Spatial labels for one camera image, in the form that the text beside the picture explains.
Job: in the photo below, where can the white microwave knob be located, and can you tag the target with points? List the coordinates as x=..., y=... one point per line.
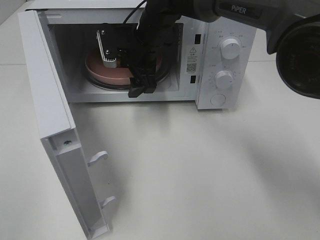
x=230, y=48
x=223, y=79

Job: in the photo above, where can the white microwave oven body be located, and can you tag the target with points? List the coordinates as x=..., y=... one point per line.
x=68, y=61

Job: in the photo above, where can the white microwave door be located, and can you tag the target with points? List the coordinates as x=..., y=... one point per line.
x=57, y=129

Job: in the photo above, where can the pink plate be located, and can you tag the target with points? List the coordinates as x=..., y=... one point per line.
x=119, y=76

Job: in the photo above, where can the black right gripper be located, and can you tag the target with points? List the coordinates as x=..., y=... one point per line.
x=142, y=61

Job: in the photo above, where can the round microwave door button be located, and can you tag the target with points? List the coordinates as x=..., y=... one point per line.
x=218, y=100

